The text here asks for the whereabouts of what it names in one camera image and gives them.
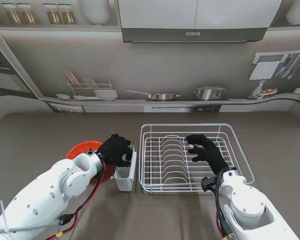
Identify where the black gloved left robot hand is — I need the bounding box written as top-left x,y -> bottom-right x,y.
96,134 -> 133,168

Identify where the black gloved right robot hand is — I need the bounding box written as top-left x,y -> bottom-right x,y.
185,134 -> 230,177

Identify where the white plastic utensil holder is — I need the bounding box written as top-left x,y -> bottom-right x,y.
114,144 -> 137,193

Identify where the orange plastic bowl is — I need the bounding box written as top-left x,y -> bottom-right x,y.
66,140 -> 107,186

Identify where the printed kitchen backdrop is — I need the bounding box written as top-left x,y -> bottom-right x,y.
0,0 -> 300,133

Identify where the white zip tie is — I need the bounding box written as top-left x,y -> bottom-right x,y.
0,199 -> 11,233

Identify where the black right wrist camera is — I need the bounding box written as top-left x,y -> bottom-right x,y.
201,176 -> 218,193

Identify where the black red right arm cable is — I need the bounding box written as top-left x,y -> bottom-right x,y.
213,168 -> 235,240

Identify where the white wire dish rack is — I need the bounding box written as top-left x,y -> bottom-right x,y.
138,123 -> 255,195

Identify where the red black left arm cable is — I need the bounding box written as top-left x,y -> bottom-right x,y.
39,159 -> 108,240

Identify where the grey left arm cable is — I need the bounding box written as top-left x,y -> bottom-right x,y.
0,213 -> 75,232

